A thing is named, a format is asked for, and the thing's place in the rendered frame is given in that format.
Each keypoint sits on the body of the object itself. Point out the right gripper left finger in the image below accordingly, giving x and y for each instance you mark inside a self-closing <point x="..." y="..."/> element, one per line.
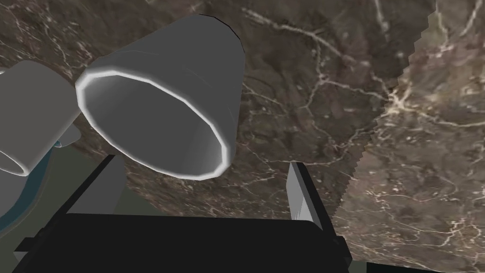
<point x="99" y="186"/>

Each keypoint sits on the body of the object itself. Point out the large grey cup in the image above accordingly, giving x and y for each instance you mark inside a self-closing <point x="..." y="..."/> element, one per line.
<point x="166" y="110"/>

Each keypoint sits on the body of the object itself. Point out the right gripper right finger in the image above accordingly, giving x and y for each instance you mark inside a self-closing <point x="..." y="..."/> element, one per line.
<point x="303" y="193"/>

